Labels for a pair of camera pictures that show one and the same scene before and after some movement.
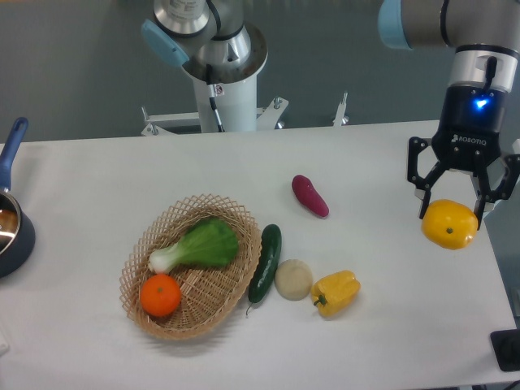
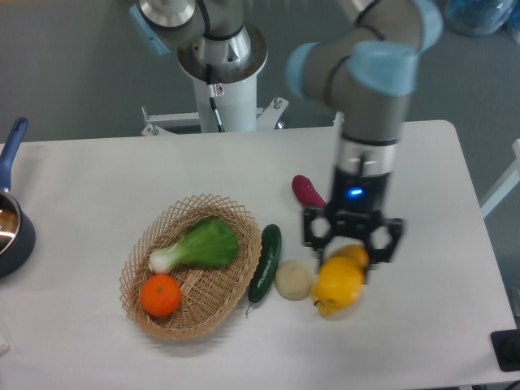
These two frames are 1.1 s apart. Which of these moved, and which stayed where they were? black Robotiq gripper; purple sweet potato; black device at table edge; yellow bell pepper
Moved: black Robotiq gripper
Stayed: black device at table edge; purple sweet potato; yellow bell pepper
